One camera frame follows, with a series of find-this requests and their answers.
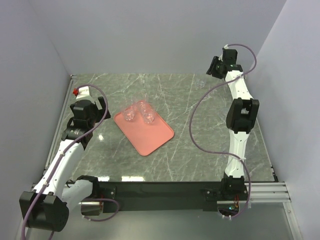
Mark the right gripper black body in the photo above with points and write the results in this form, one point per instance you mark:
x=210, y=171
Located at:
x=220, y=64

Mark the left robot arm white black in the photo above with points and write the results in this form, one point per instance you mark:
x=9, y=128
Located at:
x=43, y=207

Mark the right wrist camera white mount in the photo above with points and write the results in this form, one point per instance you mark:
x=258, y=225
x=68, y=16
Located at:
x=224, y=48

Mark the clear glass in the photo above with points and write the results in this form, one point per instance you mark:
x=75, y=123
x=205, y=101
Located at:
x=200, y=79
x=140, y=100
x=129, y=112
x=148, y=114

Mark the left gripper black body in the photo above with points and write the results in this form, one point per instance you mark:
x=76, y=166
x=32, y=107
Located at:
x=96, y=116

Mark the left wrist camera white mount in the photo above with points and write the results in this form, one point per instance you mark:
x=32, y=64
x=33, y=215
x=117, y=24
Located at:
x=83, y=93

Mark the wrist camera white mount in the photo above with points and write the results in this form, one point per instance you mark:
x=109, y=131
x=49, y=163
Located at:
x=224, y=48
x=83, y=93

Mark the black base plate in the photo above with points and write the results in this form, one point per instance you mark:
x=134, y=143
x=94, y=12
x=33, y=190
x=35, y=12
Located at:
x=159, y=196

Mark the salmon pink plastic tray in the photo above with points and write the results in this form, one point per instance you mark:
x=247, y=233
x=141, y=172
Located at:
x=145, y=138

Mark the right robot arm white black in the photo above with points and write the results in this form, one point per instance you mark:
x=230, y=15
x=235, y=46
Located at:
x=240, y=120

